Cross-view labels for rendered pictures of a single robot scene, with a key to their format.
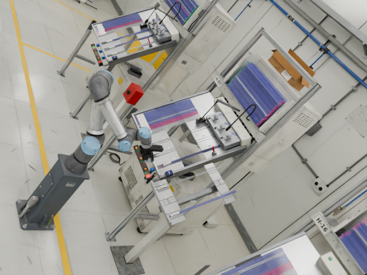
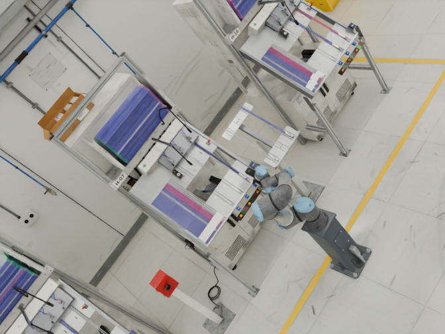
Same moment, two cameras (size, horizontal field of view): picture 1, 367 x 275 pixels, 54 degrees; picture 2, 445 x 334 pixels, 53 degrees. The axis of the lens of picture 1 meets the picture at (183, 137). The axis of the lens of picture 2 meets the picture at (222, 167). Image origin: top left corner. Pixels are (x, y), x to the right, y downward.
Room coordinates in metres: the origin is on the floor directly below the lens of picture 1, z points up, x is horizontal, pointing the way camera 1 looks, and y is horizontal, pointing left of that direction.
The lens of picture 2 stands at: (1.00, 2.15, 2.85)
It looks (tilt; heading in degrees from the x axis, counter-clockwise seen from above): 36 degrees down; 304
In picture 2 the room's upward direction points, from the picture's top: 44 degrees counter-clockwise
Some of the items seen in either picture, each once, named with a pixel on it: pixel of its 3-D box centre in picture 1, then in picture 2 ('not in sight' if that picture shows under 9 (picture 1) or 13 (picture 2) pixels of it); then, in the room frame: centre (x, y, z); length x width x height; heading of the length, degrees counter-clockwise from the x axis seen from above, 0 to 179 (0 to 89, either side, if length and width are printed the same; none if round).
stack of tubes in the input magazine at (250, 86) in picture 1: (256, 94); (132, 123); (2.85, -0.19, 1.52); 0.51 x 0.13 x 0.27; 50
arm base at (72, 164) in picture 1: (78, 161); (314, 217); (1.93, 0.39, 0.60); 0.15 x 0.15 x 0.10
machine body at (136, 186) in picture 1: (170, 186); (215, 213); (2.99, -0.23, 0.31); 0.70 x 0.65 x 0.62; 50
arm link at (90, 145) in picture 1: (88, 148); (305, 209); (1.93, 0.40, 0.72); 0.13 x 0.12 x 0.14; 13
